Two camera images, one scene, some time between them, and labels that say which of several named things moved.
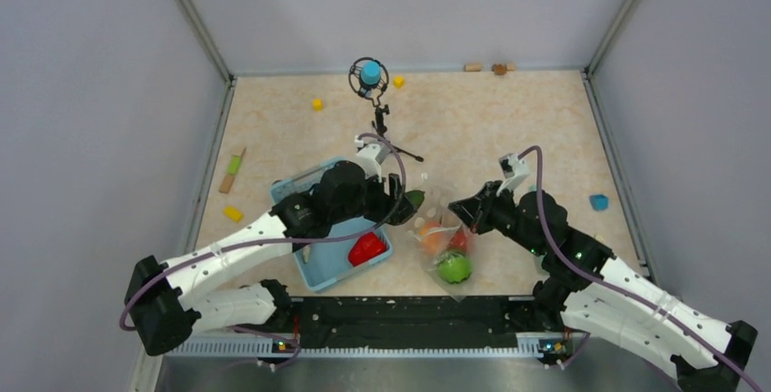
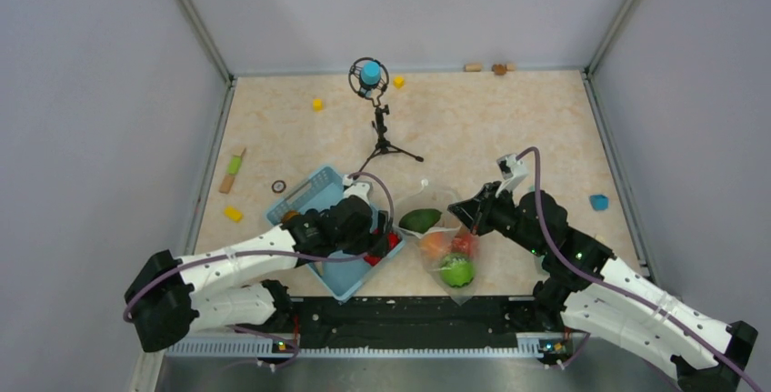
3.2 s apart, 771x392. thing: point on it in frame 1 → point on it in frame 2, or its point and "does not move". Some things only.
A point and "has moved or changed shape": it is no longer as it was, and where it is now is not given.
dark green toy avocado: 415,196 → 421,219
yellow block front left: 234,214 does not move
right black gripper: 476,209 does not move
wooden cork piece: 473,67 does not move
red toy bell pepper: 365,247 has moved or changed shape
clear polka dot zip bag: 441,238 does not move
